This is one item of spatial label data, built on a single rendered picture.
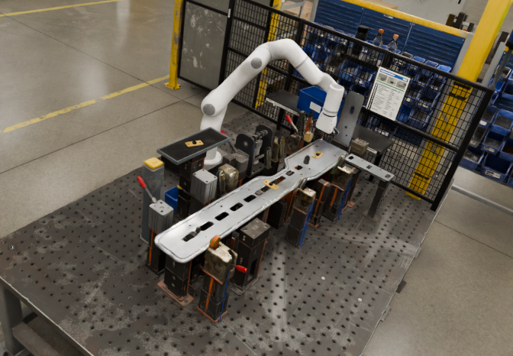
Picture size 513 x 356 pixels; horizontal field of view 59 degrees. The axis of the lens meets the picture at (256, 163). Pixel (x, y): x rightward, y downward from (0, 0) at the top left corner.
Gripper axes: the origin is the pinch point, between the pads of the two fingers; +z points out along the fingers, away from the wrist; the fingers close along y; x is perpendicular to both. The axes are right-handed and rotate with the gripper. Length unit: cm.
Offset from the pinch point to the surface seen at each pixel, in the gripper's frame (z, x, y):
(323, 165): 12.2, -6.5, 8.0
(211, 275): 18, -109, 18
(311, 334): 42, -83, 57
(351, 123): -2.7, 26.6, 4.0
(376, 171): 12.2, 14.7, 31.8
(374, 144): 9.2, 37.7, 18.3
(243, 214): 12, -75, 6
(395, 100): -16, 55, 16
